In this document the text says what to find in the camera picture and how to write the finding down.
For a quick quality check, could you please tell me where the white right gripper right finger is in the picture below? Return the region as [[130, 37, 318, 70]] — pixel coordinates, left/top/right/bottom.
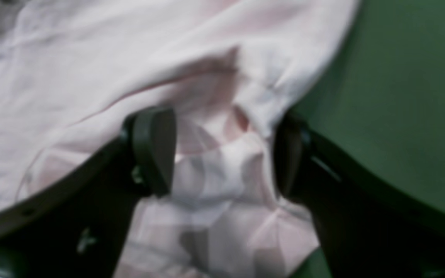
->
[[273, 113, 445, 278]]

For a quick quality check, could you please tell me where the pink t-shirt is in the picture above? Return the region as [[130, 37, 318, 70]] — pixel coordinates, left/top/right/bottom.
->
[[0, 0, 361, 278]]

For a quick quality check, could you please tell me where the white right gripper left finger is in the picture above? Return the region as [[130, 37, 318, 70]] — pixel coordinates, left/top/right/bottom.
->
[[0, 106, 177, 278]]

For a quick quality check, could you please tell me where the grey-green table cloth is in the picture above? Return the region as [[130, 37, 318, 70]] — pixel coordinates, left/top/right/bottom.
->
[[276, 0, 445, 278]]

